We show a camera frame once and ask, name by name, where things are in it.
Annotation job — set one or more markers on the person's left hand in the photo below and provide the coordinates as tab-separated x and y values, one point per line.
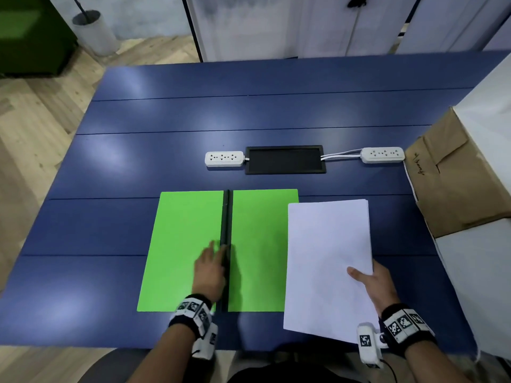
209	273

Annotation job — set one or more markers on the person's right hand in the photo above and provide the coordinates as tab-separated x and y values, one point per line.
375	285

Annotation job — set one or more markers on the green folder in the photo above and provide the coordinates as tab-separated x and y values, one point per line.
187	235

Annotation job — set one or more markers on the pile of white papers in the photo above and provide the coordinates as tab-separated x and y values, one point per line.
327	255

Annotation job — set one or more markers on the person's left forearm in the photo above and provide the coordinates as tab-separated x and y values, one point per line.
165	356

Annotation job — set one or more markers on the person's right forearm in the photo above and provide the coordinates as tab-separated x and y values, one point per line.
431	362

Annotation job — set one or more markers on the person's black clothing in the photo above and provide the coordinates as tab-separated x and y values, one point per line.
295	368

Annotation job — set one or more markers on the left marker wristband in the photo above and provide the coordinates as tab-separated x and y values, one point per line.
191	313

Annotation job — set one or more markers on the white cabinet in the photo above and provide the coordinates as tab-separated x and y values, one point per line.
479	283

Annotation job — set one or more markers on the white power strip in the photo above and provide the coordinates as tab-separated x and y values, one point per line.
224	159
382	154

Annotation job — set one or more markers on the brown cardboard box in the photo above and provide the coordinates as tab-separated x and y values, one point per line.
459	183

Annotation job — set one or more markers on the grey plant pot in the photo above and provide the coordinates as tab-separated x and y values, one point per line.
96	33

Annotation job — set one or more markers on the white partition panels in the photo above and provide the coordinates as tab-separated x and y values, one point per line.
299	23

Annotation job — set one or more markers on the black hanging item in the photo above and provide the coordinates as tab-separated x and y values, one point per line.
357	1

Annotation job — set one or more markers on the dark green cabinet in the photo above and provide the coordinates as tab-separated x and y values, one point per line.
32	39

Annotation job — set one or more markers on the green potted plant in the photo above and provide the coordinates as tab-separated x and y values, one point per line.
80	5

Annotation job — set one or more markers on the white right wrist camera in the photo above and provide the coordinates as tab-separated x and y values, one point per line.
369	345

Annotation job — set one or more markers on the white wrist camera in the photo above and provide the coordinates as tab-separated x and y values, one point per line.
207	341
369	345

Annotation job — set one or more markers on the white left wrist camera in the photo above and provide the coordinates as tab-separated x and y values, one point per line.
207	341

